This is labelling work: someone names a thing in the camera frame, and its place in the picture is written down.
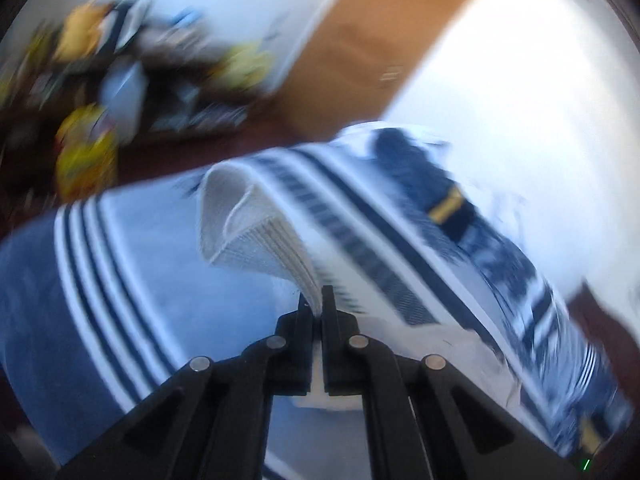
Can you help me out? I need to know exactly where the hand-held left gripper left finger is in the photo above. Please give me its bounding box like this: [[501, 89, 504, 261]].
[[55, 293, 312, 480]]

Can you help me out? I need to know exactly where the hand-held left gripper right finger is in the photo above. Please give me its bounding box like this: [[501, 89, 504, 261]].
[[321, 285, 585, 480]]

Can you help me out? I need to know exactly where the white knitted garment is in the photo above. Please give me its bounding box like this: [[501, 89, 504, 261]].
[[199, 159, 323, 317]]

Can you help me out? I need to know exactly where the blue striped blanket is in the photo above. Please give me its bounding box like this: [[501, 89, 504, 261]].
[[0, 125, 636, 480]]

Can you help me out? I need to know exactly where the dark navy patterned towel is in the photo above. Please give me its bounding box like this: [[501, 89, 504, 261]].
[[370, 127, 566, 321]]

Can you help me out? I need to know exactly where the yellow plastic bag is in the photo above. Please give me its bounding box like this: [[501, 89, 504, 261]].
[[212, 42, 276, 98]]

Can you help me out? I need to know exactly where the cluttered dark shelf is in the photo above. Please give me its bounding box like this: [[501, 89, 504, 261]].
[[0, 0, 281, 201]]

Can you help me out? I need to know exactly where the wooden door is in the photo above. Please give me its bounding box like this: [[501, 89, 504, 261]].
[[272, 0, 483, 141]]

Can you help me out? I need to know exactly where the yellow red printed bag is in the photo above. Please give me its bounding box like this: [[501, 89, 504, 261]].
[[54, 104, 120, 202]]

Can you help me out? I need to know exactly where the orange yellow bag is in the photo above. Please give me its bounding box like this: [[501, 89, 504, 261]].
[[52, 2, 117, 63]]

